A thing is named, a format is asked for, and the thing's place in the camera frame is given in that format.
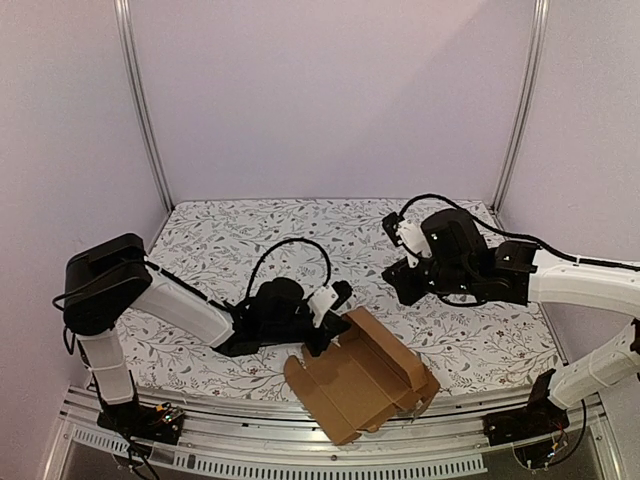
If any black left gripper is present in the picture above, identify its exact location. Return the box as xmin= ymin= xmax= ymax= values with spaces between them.
xmin=261 ymin=299 xmax=350 ymax=357

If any brown cardboard box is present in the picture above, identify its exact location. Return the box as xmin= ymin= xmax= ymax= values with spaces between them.
xmin=284 ymin=307 xmax=440 ymax=446

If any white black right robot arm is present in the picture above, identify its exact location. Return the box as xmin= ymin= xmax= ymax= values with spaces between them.
xmin=382 ymin=208 xmax=639 ymax=436

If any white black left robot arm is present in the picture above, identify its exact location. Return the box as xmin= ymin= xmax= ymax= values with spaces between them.
xmin=52 ymin=233 xmax=353 ymax=434

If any floral patterned table mat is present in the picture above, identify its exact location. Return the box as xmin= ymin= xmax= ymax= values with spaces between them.
xmin=118 ymin=199 xmax=563 ymax=402

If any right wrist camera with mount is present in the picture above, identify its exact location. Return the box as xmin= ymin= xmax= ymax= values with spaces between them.
xmin=382 ymin=212 xmax=432 ymax=268

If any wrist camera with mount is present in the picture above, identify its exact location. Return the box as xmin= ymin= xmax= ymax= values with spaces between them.
xmin=307 ymin=281 xmax=353 ymax=328
xmin=382 ymin=212 xmax=432 ymax=268

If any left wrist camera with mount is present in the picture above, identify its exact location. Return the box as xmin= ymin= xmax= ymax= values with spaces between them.
xmin=307 ymin=281 xmax=353 ymax=328

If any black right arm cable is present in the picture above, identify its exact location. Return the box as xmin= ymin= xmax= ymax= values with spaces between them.
xmin=394 ymin=193 xmax=640 ymax=309

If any aluminium front rail frame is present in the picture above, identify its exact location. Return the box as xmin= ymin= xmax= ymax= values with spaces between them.
xmin=42 ymin=386 xmax=630 ymax=479

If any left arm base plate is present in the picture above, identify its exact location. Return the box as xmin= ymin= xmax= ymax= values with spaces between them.
xmin=97 ymin=397 xmax=185 ymax=445

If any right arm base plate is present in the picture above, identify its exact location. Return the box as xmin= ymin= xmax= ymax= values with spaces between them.
xmin=482 ymin=369 xmax=569 ymax=470

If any left aluminium corner post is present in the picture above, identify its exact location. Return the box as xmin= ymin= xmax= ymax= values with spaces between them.
xmin=114 ymin=0 xmax=175 ymax=214

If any aluminium corner post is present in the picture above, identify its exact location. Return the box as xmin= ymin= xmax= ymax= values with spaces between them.
xmin=114 ymin=0 xmax=175 ymax=214
xmin=488 ymin=0 xmax=551 ymax=214

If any right aluminium corner post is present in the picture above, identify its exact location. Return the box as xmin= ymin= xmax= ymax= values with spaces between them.
xmin=488 ymin=0 xmax=551 ymax=214

